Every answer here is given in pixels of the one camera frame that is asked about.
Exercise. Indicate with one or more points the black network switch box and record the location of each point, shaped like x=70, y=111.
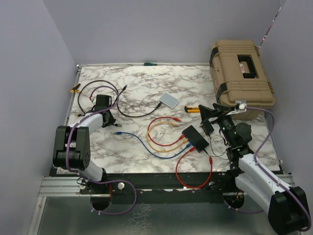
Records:
x=195, y=138

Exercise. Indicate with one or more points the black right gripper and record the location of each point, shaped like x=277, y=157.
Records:
x=207, y=113

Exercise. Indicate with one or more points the yellow black screwdriver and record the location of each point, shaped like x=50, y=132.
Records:
x=75, y=89

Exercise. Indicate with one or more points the white small router box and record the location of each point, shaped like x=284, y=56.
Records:
x=168, y=100

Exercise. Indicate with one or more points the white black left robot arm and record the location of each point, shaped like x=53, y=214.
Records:
x=72, y=143

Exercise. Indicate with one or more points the aluminium frame rail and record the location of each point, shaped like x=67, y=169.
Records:
x=60, y=186

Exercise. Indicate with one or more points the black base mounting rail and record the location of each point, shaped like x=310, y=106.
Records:
x=162, y=188

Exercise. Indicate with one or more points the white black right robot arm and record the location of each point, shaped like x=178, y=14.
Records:
x=286, y=206

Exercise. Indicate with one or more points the green screwdriver at wall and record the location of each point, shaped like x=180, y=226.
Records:
x=149, y=64

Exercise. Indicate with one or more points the tan plastic tool case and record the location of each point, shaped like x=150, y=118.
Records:
x=237, y=74

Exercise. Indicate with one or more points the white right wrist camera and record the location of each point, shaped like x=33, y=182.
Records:
x=240, y=107

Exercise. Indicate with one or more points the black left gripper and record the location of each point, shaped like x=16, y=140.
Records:
x=111, y=121

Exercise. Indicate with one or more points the yellow black utility knife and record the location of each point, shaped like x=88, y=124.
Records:
x=189, y=109

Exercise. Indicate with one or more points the black power adapter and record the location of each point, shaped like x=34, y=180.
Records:
x=207, y=128

